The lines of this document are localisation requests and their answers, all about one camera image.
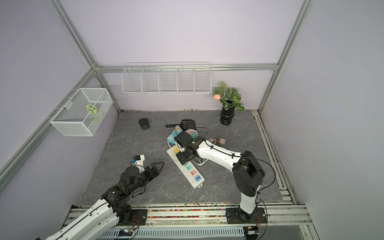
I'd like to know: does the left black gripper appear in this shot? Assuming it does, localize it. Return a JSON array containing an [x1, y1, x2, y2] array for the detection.
[[128, 161, 165, 195]]

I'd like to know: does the teal triangular power socket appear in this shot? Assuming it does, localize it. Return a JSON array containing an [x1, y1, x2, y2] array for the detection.
[[167, 130, 180, 145]]

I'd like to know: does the long white power strip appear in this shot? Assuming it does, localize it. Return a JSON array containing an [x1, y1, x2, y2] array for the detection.
[[167, 146, 205, 189]]

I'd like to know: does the pink beige plug adapter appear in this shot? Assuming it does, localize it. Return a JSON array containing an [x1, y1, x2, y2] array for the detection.
[[218, 138, 226, 146]]

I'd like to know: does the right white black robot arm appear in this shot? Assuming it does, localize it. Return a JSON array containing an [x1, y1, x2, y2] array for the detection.
[[170, 132, 266, 215]]

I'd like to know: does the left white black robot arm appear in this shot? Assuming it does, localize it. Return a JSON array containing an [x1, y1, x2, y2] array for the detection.
[[47, 162, 165, 240]]

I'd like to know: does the round beige power socket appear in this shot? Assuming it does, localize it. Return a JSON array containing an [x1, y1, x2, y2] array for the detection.
[[185, 129, 198, 139]]

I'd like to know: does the black ribbed vase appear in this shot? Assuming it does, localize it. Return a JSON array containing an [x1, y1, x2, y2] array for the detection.
[[220, 103, 235, 126]]

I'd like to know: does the small black round jar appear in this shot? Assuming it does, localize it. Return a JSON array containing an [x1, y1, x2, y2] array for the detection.
[[139, 118, 151, 130]]

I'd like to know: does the green artificial plant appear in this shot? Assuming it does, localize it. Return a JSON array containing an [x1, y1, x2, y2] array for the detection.
[[213, 81, 245, 111]]

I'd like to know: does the green leaf in basket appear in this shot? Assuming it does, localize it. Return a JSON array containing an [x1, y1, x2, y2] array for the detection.
[[86, 105, 101, 123]]

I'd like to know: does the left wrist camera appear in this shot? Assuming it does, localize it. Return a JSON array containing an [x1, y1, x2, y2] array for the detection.
[[131, 155, 145, 166]]

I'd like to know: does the beige coiled power cable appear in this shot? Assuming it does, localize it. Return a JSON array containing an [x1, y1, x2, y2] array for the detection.
[[197, 136, 220, 166]]

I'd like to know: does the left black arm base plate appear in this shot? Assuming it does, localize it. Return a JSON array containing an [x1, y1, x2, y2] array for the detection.
[[119, 209, 149, 226]]

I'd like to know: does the long white wire shelf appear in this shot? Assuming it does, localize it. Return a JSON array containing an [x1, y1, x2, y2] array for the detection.
[[121, 62, 213, 95]]

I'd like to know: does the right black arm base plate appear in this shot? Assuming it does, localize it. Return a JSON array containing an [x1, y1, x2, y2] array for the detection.
[[225, 207, 268, 225]]

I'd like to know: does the white wire basket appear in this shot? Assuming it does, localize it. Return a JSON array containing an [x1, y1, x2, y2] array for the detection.
[[50, 88, 113, 137]]

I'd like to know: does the white slotted cable duct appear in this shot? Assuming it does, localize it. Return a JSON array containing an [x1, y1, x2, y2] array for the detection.
[[98, 226, 246, 240]]

